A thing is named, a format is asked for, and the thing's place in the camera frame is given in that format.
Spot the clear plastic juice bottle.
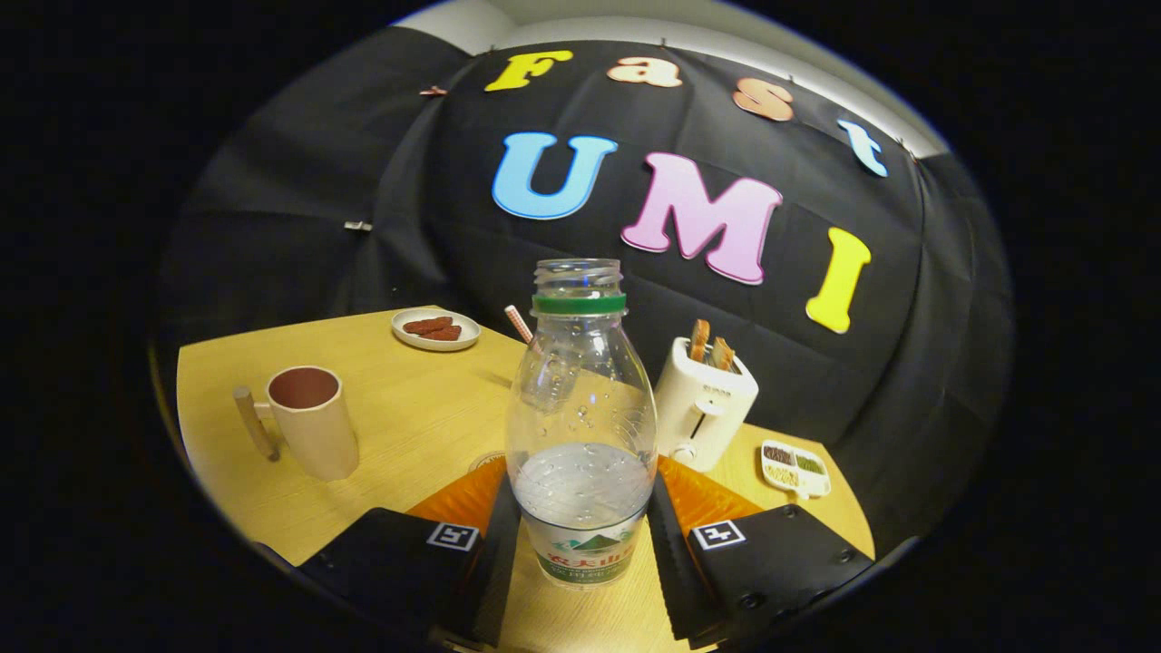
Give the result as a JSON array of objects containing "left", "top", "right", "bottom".
[{"left": 505, "top": 258, "right": 659, "bottom": 591}]

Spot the white divided grain dish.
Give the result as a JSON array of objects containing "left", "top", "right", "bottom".
[{"left": 759, "top": 440, "right": 833, "bottom": 502}]

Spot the black backdrop cloth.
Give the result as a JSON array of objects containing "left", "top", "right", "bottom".
[{"left": 154, "top": 25, "right": 1015, "bottom": 556}]

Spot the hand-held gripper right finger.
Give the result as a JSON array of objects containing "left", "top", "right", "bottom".
[{"left": 646, "top": 456, "right": 877, "bottom": 650}]

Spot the beige cup with wooden handle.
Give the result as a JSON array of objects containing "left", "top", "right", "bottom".
[{"left": 232, "top": 365, "right": 361, "bottom": 482}]

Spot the white toaster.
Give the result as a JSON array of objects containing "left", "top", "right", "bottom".
[{"left": 653, "top": 336, "right": 760, "bottom": 473}]

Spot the wooden table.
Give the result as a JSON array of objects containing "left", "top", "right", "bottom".
[{"left": 175, "top": 306, "right": 877, "bottom": 653}]

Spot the round white plate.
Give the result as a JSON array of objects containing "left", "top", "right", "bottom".
[{"left": 391, "top": 308, "right": 483, "bottom": 353}]

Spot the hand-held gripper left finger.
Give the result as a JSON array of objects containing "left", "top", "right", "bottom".
[{"left": 298, "top": 456, "right": 523, "bottom": 648}]

